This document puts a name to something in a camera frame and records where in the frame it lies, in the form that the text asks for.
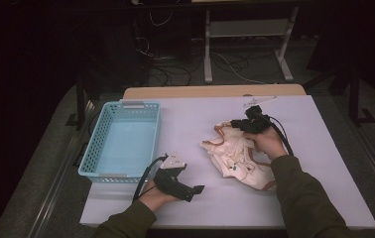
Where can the cream baby bodysuit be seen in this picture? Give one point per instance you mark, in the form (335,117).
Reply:
(235,158)

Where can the aluminium rail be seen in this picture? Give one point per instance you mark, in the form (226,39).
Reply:
(55,195)
(373,158)

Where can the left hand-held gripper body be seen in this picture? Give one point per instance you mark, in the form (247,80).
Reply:
(170,181)

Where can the black metal stand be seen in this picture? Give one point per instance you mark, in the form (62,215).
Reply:
(80,99)
(354,95)

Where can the blue plastic basket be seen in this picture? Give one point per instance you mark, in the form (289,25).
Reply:
(126,145)

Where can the white metal stand frame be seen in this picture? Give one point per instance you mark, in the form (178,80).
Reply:
(208,49)

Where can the person's right hand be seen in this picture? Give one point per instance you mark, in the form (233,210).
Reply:
(268,143)

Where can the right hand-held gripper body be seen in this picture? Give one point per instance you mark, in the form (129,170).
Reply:
(256,124)

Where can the person's left hand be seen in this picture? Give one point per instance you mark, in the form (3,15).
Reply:
(155,196)

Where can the wooden table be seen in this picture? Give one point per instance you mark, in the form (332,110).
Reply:
(208,91)

